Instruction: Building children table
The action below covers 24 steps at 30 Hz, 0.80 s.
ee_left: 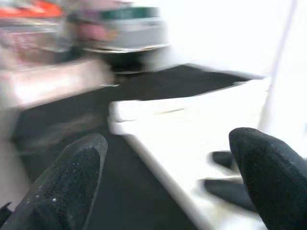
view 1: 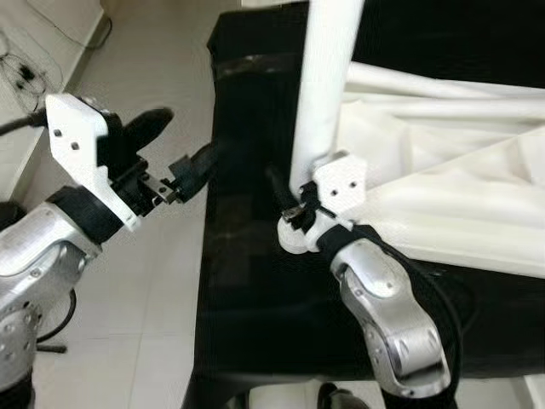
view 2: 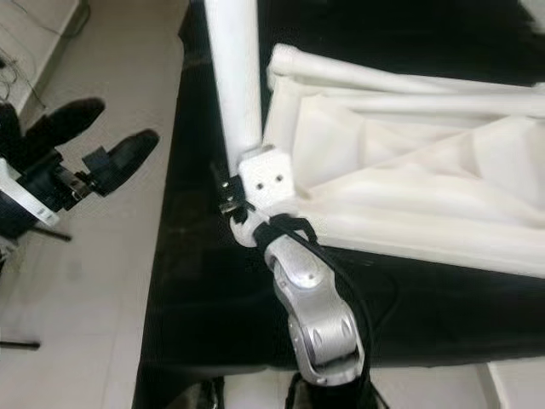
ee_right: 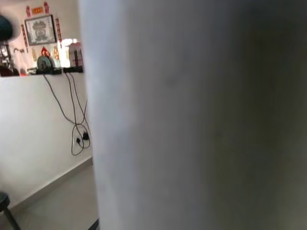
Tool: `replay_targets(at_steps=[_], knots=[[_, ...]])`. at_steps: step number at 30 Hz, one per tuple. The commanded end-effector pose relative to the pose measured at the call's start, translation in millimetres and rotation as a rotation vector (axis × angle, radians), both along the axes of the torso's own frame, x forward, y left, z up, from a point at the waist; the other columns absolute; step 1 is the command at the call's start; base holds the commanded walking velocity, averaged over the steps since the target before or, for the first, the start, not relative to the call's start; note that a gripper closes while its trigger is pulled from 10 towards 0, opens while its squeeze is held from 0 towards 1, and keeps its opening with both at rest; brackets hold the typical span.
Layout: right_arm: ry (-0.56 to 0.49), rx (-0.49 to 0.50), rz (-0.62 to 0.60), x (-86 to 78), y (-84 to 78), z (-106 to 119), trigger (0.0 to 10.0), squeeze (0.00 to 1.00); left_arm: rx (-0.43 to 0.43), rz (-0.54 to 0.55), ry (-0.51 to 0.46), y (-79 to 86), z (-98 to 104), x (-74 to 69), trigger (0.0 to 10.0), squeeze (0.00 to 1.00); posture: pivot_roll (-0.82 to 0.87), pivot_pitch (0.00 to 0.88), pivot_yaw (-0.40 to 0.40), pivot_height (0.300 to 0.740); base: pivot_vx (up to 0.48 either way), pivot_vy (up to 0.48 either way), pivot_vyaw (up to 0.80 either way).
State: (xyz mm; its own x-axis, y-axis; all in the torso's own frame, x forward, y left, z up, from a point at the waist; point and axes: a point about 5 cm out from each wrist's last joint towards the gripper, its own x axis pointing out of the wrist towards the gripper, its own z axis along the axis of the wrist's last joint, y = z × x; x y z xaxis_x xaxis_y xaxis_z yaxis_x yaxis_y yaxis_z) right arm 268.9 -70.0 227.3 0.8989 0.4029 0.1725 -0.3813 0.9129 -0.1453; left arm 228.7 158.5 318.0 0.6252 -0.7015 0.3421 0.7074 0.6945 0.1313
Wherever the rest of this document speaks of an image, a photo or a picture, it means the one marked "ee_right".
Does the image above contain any round green ornament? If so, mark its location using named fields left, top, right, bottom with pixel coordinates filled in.
left=36, top=54, right=56, bottom=70

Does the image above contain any black stool with metal legs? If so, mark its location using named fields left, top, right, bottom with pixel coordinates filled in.
left=0, top=191, right=21, bottom=230

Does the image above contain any red diamond paper decoration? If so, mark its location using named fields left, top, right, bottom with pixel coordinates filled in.
left=39, top=46, right=52, bottom=58

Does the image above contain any red paper wall strip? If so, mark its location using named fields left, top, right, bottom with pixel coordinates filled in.
left=55, top=16, right=62, bottom=42
left=21, top=23, right=29, bottom=53

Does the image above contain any thin black wall cable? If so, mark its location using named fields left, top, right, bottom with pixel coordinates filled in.
left=64, top=71, right=92, bottom=156

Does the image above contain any white plastic table leg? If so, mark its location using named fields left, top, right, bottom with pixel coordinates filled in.
left=79, top=0, right=307, bottom=230

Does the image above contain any white striped box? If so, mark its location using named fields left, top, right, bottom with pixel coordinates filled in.
left=68, top=42, right=84, bottom=68

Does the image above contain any framed wall picture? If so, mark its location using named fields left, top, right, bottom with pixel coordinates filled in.
left=24, top=14, right=58, bottom=46

